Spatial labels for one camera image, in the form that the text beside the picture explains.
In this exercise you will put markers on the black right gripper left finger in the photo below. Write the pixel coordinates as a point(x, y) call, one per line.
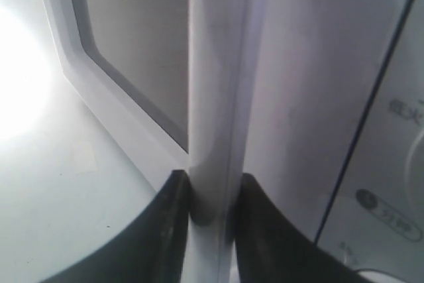
point(150, 249)

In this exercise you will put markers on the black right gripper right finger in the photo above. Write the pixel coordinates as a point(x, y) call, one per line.
point(270, 249)

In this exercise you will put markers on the white microwave oven body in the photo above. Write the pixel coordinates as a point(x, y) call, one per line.
point(375, 223)

